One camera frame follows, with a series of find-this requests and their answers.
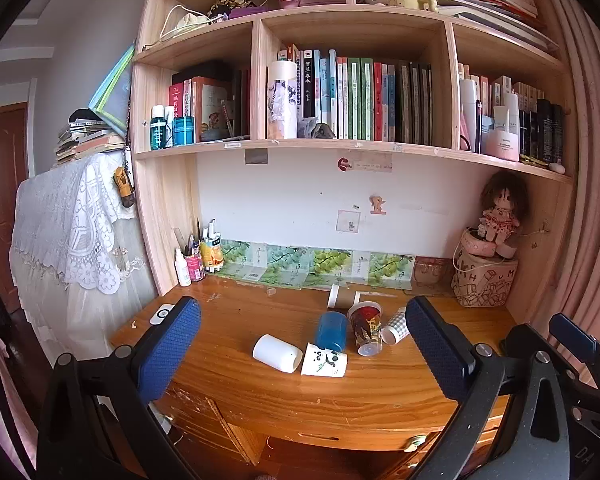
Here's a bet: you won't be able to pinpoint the green leaf print panel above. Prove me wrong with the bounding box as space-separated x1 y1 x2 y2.
211 239 416 291

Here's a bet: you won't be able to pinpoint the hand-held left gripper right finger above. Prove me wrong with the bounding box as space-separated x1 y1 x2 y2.
405 296 586 480

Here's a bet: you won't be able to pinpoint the white small device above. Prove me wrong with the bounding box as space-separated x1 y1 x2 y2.
148 303 175 325

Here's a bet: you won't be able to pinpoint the white lace cloth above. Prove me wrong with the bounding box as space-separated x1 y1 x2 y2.
8 152 147 307

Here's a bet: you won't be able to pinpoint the brown paper cup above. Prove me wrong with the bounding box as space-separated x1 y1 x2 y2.
327 283 361 310

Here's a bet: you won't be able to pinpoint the white printed tube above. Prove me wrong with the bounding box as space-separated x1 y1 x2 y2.
266 59 299 140

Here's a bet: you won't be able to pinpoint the paper note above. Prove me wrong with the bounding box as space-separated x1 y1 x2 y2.
350 155 394 174

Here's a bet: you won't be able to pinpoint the small wall picture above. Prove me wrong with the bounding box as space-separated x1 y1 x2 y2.
337 209 361 234

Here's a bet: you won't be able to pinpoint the blue translucent cup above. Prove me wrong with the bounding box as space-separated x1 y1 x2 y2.
315 311 349 351

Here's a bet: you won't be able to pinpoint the white panda print cup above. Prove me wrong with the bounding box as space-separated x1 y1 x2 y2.
300 342 349 379

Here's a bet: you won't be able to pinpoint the wooden desk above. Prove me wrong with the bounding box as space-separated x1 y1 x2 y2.
111 275 518 467

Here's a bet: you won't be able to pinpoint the yellow hanging toy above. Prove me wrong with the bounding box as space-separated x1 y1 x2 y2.
113 165 135 209

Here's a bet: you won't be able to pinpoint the pink round music box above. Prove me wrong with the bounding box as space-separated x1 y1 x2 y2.
462 229 507 262

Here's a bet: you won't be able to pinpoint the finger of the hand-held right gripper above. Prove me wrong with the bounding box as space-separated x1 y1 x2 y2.
549 313 600 398
500 323 552 357

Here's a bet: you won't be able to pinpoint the green bottle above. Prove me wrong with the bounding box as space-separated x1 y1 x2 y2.
150 104 168 151

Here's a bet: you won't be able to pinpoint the blue jar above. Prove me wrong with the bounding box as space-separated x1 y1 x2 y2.
172 116 196 146

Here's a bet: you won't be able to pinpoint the row of red books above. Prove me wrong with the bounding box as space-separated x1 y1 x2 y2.
168 60 251 140

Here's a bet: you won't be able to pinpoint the letter print box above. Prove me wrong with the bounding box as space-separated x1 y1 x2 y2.
451 254 520 309

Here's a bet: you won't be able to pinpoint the brown hair rag doll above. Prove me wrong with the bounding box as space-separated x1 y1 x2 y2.
477 170 530 246

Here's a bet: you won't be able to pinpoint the pink pen holder can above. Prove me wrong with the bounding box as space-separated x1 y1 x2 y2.
183 219 206 283

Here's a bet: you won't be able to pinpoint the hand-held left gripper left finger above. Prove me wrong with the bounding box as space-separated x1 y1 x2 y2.
36 296 202 480

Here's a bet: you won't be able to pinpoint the checkered white cup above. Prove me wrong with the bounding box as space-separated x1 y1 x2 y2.
381 306 409 345

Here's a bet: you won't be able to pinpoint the purple pouch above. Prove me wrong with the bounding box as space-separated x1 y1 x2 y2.
228 5 281 20

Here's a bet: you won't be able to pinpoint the pink cloth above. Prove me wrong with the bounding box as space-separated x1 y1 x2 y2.
0 324 39 480

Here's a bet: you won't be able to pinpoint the row of green books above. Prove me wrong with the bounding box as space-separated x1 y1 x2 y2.
279 44 434 144

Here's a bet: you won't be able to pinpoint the stack of worn books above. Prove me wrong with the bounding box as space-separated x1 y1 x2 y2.
53 108 126 169

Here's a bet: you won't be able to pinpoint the white spray bottle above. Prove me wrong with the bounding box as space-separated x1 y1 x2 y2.
173 248 193 288

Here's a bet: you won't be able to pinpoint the pink curtain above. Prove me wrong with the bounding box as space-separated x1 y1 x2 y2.
527 0 600 361

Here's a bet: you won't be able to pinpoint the stack of magazines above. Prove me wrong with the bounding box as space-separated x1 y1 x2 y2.
414 0 562 54

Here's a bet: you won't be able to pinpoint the grey figurine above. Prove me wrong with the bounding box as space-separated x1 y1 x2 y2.
304 117 337 140

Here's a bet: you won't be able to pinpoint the cosmetic bottles on right shelf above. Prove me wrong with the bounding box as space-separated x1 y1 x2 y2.
457 63 567 165

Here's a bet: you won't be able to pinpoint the yellow can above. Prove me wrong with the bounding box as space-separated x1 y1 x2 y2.
199 219 225 274

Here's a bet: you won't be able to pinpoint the wooden bookshelf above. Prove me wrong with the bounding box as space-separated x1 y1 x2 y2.
130 0 579 312

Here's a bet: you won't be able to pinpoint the red patterned clear cup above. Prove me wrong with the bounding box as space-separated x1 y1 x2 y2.
347 301 384 357

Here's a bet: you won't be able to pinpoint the brown wooden door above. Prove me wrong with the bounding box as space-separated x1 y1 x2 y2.
0 102 29 313

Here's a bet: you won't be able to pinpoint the brown gift bag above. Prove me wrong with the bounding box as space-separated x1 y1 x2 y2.
412 255 456 297

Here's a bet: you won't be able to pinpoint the green framed board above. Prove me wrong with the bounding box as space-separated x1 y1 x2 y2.
88 44 135 134

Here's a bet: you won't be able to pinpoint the pink cosmetic box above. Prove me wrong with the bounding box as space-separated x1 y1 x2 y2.
482 128 521 162

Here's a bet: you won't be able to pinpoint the plain white cup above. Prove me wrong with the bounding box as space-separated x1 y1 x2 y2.
252 334 304 374

